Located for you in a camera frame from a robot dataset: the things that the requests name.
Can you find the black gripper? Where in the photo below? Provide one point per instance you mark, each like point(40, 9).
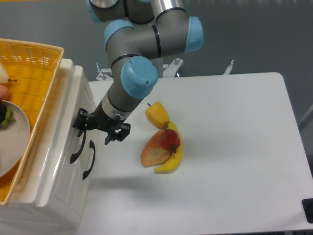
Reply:
point(100, 120)

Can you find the black top drawer handle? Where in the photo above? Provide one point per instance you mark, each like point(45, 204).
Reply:
point(76, 155)

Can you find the black drawer handle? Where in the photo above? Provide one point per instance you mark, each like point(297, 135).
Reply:
point(76, 155)
point(91, 160)

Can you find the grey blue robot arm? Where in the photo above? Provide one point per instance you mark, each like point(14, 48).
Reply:
point(138, 32)

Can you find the white drawer cabinet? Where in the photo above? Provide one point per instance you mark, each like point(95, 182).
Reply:
point(23, 209)

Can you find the yellow bell pepper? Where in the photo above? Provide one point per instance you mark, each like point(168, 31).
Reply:
point(157, 115)

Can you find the red bell pepper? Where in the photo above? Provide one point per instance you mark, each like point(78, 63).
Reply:
point(170, 140)

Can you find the yellow banana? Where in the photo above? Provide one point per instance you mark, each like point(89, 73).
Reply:
point(174, 161)

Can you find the grey ribbed plate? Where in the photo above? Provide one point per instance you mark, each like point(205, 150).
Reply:
point(13, 139)

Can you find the yellow woven basket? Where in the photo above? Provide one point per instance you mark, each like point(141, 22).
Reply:
point(33, 67)

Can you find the dark eggplant green stem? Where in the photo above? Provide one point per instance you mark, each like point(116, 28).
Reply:
point(6, 115)

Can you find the pink peach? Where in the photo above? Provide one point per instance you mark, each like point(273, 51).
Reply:
point(4, 92)

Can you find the white pear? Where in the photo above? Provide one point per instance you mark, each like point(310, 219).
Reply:
point(4, 76)

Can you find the black corner device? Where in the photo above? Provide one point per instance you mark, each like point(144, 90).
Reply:
point(308, 209)

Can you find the black lower drawer handle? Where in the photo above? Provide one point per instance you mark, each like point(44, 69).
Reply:
point(91, 160)

